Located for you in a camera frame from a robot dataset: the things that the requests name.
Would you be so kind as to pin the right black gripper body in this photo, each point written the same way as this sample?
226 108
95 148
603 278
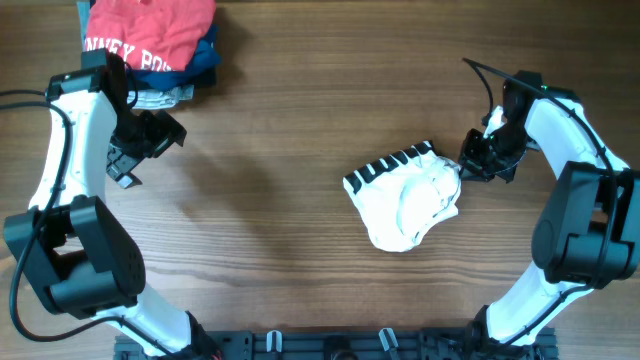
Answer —
476 157

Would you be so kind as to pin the white underwear black striped waistband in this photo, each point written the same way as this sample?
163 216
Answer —
401 196

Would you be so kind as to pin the navy blue folded garment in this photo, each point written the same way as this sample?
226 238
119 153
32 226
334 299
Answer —
204 58

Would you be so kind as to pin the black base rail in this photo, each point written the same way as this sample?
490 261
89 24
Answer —
427 344

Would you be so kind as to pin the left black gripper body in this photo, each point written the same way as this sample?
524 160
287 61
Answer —
132 158

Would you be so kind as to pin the right grey rail clip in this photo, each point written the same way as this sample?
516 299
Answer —
388 339

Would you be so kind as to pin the left grey rail clip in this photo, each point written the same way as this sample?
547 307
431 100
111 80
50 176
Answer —
274 341

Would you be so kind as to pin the light grey folded jeans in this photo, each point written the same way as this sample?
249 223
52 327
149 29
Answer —
145 98

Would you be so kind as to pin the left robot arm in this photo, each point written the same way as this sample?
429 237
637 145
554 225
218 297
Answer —
77 257

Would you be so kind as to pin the red folded t-shirt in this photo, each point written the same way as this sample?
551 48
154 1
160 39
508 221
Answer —
150 35

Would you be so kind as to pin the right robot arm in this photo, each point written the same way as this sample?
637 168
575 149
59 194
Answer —
587 235

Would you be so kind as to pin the black folded garment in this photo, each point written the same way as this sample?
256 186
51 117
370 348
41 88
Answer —
207 78

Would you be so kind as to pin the grey rail clip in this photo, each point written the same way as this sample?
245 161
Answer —
274 341
388 339

